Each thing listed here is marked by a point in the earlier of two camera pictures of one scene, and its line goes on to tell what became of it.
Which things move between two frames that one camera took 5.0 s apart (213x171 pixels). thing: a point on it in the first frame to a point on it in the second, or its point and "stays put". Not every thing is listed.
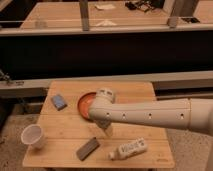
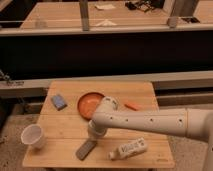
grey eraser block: (87, 148) stays put
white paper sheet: (102, 7) stays put
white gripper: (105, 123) to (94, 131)
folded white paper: (106, 22) stays put
